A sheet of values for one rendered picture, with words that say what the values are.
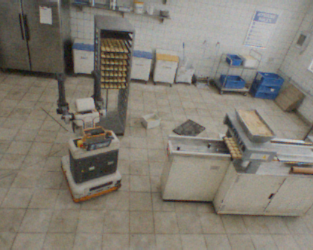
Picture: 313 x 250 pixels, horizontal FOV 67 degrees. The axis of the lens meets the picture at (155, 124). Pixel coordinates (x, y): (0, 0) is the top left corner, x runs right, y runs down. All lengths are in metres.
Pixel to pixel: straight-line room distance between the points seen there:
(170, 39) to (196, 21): 0.75
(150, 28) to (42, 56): 2.57
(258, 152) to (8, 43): 5.16
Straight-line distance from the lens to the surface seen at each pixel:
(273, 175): 3.08
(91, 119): 2.94
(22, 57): 6.01
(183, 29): 6.43
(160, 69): 5.97
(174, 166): 2.82
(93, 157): 2.84
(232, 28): 6.78
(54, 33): 5.61
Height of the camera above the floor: 2.62
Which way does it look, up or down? 34 degrees down
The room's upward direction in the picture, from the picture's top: 11 degrees clockwise
